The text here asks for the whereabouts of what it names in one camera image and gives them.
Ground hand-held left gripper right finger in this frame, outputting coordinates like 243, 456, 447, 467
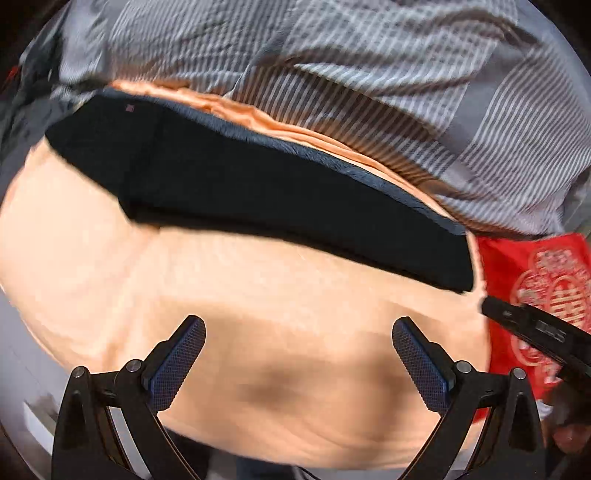
392, 316, 548, 480

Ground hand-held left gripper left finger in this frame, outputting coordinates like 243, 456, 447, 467
52, 315, 206, 480

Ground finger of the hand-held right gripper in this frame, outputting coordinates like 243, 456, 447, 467
481, 296, 533, 340

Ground black pants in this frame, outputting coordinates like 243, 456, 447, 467
45, 88, 476, 294

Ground red printed cloth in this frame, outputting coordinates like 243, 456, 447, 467
475, 233, 591, 422

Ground orange bed sheet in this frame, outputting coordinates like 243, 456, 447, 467
0, 78, 493, 474

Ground person's dark clothing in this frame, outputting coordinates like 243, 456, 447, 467
235, 457, 303, 480

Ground grey striped duvet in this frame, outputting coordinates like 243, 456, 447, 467
18, 0, 591, 237

